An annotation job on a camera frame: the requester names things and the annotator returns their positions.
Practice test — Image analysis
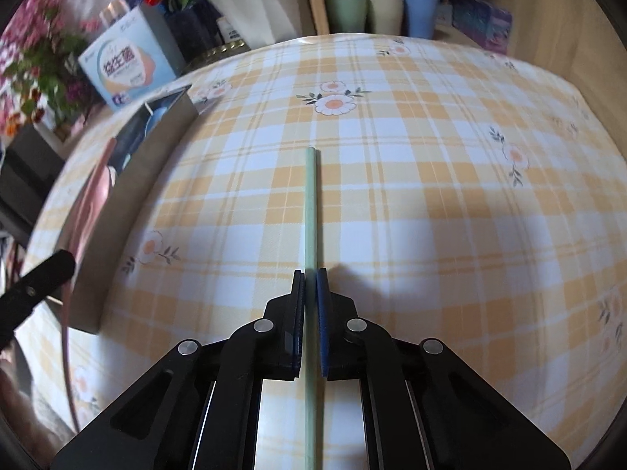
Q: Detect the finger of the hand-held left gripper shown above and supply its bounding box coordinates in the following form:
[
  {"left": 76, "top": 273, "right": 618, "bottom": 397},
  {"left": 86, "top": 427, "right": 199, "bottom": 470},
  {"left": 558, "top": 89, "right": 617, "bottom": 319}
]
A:
[{"left": 0, "top": 249, "right": 76, "bottom": 348}]

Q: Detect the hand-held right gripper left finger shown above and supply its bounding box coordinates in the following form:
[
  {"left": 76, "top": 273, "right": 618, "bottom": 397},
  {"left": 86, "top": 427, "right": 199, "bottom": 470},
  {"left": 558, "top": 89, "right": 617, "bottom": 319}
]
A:
[{"left": 51, "top": 269, "right": 305, "bottom": 470}]

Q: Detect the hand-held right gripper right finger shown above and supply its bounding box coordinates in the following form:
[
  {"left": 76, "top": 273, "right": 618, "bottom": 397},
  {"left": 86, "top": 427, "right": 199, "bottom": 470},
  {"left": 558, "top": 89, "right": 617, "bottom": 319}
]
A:
[{"left": 316, "top": 268, "right": 574, "bottom": 470}]

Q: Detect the pink spoon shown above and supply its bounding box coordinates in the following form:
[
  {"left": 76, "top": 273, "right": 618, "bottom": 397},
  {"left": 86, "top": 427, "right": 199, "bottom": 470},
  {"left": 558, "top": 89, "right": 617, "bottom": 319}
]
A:
[{"left": 69, "top": 137, "right": 118, "bottom": 275}]

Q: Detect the green chopstick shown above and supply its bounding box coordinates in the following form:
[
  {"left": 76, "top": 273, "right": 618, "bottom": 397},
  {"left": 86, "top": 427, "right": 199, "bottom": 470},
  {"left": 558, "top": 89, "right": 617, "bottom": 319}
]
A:
[{"left": 304, "top": 147, "right": 320, "bottom": 470}]

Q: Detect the perforated steel utensil tray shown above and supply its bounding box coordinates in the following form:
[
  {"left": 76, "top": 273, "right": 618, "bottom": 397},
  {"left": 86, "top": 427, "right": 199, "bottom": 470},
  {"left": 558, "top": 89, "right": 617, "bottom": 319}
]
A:
[{"left": 61, "top": 85, "right": 201, "bottom": 334}]

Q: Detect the blue spoon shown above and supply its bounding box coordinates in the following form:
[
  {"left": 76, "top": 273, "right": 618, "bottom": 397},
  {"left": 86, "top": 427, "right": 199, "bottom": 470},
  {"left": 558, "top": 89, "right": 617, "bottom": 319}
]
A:
[{"left": 142, "top": 100, "right": 170, "bottom": 138}]

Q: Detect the yellow plaid floral tablecloth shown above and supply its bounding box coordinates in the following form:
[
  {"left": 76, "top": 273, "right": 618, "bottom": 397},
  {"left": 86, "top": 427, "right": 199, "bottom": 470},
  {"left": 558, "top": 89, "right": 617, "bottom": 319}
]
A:
[{"left": 20, "top": 33, "right": 627, "bottom": 470}]

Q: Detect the pink blossom bouquet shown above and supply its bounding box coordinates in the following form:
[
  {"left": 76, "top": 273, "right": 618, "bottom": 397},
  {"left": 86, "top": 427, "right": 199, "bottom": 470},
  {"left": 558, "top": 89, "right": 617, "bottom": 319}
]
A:
[{"left": 0, "top": 0, "right": 101, "bottom": 138}]

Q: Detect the light blue carton box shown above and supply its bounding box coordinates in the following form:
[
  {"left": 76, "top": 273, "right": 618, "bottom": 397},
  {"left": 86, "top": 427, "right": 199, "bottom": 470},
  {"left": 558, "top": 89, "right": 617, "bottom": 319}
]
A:
[{"left": 78, "top": 7, "right": 184, "bottom": 111}]

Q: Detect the silver metal cup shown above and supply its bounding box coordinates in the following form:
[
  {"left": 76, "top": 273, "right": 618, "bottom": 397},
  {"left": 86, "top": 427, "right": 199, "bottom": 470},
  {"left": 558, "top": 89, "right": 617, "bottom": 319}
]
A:
[{"left": 100, "top": 0, "right": 130, "bottom": 23}]

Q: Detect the gold plastic tray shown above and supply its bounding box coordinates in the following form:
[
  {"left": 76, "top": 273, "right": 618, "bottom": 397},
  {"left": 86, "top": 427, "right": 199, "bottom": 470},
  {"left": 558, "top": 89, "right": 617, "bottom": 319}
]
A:
[{"left": 183, "top": 39, "right": 253, "bottom": 72}]

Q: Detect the small white box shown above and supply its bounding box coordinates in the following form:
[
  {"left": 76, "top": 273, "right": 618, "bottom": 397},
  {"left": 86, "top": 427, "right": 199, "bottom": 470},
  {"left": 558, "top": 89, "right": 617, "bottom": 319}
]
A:
[{"left": 217, "top": 16, "right": 246, "bottom": 45}]

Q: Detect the green cup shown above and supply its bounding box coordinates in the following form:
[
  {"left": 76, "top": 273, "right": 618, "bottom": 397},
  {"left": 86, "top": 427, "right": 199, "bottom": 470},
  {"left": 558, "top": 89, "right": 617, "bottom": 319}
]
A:
[{"left": 326, "top": 0, "right": 368, "bottom": 34}]

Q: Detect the beige cup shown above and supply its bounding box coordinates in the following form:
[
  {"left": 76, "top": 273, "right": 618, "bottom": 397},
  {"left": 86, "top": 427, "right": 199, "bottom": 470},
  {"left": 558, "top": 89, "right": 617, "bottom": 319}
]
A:
[{"left": 365, "top": 0, "right": 405, "bottom": 35}]

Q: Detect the red rose plant white pot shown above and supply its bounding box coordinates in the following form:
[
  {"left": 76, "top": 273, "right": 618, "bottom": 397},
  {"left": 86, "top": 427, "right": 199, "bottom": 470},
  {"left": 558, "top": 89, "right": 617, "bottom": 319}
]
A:
[{"left": 127, "top": 0, "right": 314, "bottom": 45}]

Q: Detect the wooden shelf unit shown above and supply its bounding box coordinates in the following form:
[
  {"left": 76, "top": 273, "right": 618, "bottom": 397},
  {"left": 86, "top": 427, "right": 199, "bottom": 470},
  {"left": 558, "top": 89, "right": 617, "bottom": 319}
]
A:
[{"left": 299, "top": 0, "right": 491, "bottom": 42}]

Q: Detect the blue cup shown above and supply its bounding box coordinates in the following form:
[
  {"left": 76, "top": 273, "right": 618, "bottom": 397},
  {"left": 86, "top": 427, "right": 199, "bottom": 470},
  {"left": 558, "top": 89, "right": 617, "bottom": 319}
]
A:
[{"left": 402, "top": 0, "right": 439, "bottom": 40}]

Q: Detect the purple box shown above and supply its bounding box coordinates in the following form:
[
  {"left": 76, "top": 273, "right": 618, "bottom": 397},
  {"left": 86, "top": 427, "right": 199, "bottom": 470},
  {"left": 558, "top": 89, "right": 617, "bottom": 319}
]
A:
[{"left": 451, "top": 0, "right": 514, "bottom": 54}]

